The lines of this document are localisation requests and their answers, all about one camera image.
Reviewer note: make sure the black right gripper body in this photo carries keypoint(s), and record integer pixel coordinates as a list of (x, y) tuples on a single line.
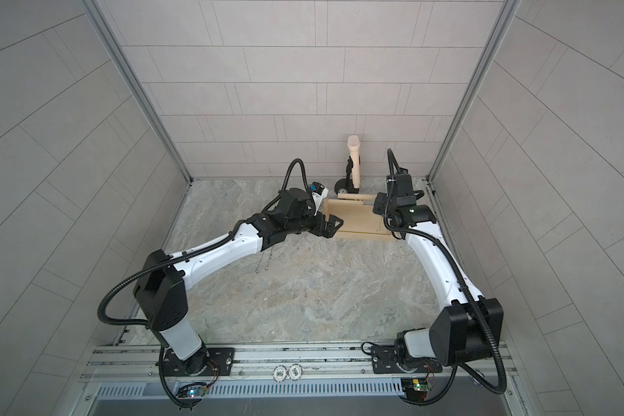
[(382, 204)]

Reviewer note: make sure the green circuit board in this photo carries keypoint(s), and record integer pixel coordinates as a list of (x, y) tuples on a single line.
[(415, 389), (193, 391)]

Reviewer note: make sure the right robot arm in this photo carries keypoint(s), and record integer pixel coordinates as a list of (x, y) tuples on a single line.
[(468, 327)]

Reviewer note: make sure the aluminium corner profile left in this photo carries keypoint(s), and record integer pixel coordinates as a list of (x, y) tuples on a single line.
[(110, 42)]

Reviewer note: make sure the right green circuit board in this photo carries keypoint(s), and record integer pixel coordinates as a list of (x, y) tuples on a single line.
[(415, 389)]

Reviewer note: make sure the ventilation grille strip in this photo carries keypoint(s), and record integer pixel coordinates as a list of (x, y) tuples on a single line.
[(242, 389)]

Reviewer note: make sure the aluminium corner profile right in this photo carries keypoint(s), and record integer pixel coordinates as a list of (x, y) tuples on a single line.
[(501, 26)]

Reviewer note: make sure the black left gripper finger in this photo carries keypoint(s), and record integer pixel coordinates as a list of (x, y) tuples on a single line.
[(332, 221), (326, 231)]

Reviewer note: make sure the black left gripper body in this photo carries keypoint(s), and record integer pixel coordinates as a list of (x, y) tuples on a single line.
[(305, 222)]

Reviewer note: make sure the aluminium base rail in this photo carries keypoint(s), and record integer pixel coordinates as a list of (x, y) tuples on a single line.
[(256, 361)]

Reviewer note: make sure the poker chip on rail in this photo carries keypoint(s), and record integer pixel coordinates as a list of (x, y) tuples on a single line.
[(295, 372), (280, 373)]

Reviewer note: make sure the left poker chip on rail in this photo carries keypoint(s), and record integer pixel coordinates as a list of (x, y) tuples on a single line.
[(280, 373)]

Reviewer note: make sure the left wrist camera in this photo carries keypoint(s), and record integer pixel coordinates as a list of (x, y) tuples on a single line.
[(319, 193)]

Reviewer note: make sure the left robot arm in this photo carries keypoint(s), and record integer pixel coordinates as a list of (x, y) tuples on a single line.
[(162, 292)]

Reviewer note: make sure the left green circuit board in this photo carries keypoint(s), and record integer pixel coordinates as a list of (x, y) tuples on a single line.
[(193, 391)]

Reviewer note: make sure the aluminium corner profile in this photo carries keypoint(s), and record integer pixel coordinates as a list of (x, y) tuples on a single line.
[(110, 42), (501, 26)]

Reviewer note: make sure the right poker chip on rail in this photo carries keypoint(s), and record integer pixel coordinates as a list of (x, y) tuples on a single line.
[(295, 372)]

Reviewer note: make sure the wooden jewelry display stand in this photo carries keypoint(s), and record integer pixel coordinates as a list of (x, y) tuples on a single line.
[(359, 221)]

